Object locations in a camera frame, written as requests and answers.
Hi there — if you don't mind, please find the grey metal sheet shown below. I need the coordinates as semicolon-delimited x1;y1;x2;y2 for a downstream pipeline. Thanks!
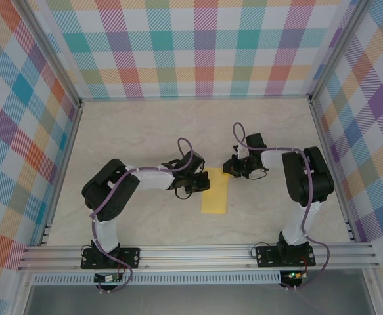
23;284;376;315

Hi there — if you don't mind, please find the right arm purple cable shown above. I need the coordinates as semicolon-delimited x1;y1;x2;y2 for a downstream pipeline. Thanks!
232;121;330;291

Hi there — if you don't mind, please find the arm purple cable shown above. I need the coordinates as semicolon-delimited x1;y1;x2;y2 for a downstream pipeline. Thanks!
232;121;330;291
90;136;200;294

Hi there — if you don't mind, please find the left gripper thin black wire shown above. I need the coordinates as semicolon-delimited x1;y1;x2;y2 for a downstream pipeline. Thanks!
173;186;192;201

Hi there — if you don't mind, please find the gripper thin black wire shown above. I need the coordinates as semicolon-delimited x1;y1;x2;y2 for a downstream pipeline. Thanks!
173;186;192;201
243;166;270;180

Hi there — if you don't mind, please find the right gripper thin black wire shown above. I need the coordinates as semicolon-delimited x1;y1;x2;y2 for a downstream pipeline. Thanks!
243;166;270;180

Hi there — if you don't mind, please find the thin aluminium frame rail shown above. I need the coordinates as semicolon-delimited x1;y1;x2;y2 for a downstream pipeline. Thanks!
79;94;312;101

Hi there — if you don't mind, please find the aluminium side rail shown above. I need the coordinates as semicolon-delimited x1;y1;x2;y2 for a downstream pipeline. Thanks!
309;98;359;243
38;100;84;247

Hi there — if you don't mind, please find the long aluminium mounting rail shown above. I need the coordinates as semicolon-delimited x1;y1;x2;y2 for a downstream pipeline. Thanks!
16;241;380;272

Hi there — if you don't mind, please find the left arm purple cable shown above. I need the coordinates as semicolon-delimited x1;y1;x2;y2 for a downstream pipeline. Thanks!
90;136;200;294

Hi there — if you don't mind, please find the slotted grey cable duct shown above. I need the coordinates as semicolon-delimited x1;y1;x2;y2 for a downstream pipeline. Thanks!
32;270;282;285

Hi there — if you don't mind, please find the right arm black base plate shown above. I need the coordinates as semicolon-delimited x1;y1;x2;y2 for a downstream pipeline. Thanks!
256;245;317;268

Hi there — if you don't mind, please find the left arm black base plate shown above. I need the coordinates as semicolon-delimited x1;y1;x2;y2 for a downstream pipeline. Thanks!
80;247;141;270

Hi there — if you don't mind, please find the aluminium frame post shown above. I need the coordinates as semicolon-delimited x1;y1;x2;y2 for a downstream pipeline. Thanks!
308;0;374;104
16;0;83;109

